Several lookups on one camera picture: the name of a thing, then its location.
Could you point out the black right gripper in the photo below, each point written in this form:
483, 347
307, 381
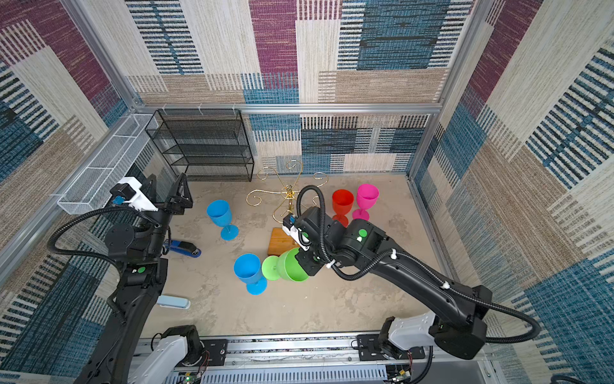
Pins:
305, 257

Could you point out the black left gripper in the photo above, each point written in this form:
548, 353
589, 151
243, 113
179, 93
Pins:
179, 206

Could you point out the green plastic wine glass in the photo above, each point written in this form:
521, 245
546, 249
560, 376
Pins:
284, 267

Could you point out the blue plastic wine glass front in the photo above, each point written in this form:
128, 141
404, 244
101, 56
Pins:
221, 215

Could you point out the blue plastic wine glass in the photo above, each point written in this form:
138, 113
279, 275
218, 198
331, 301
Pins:
248, 269
221, 215

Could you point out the red plastic wine glass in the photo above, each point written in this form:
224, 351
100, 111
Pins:
342, 204

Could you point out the magenta plastic wine glass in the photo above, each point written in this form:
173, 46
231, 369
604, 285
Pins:
366, 197

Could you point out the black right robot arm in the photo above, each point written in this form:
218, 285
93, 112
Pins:
454, 321

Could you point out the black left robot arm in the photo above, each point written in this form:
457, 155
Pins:
143, 268

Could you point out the wooden rack base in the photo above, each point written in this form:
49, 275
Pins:
280, 242

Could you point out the black mesh shelf rack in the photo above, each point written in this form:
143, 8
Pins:
205, 145

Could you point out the light blue flat case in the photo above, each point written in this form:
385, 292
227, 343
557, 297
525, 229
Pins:
173, 302

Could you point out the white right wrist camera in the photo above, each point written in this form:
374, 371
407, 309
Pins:
293, 232

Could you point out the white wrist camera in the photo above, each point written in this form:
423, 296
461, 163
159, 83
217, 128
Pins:
128, 191
293, 232

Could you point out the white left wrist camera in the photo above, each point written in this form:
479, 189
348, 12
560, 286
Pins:
128, 191

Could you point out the gold wire glass rack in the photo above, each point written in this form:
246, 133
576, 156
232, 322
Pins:
288, 192

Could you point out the white wire mesh basket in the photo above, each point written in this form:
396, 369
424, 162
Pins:
91, 189

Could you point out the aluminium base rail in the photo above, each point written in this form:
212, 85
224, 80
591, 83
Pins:
349, 357

